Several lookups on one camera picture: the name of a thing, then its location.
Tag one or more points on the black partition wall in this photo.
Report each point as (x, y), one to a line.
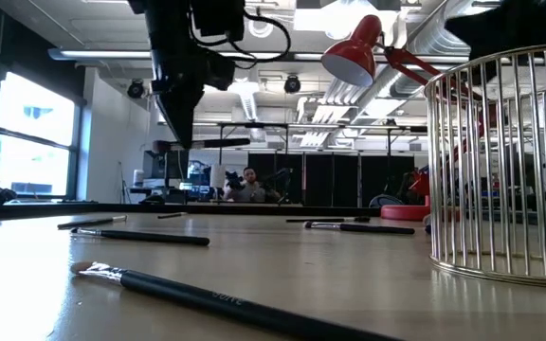
(320, 180)

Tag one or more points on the long ceiling light strip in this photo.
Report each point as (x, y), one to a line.
(112, 54)

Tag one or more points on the black aluminium table frame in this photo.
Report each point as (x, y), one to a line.
(254, 209)

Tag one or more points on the dark computer monitor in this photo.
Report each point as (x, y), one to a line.
(178, 166)

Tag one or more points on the black background gantry frame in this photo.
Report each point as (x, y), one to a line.
(254, 125)

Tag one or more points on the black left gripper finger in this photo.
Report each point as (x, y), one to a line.
(182, 113)

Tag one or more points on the black round ceiling fixture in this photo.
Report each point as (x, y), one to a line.
(135, 88)
(292, 84)

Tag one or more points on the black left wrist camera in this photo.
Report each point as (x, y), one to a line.
(218, 19)

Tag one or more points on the white cylinder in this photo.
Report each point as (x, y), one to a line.
(217, 176)

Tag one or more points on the black makeup brush dark head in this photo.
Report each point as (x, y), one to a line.
(315, 220)

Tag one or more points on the large window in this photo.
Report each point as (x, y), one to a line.
(31, 118)

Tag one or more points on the dark rounded background object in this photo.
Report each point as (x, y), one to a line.
(387, 201)

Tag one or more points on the silver ventilation duct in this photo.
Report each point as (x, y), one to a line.
(424, 42)

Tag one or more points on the red desk lamp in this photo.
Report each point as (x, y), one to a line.
(353, 52)

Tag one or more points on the long black brush pale tip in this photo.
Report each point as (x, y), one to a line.
(216, 298)

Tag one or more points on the person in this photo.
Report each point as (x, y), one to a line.
(251, 189)

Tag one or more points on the black makeup brush silver ferrule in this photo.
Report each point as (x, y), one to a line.
(159, 237)
(377, 229)

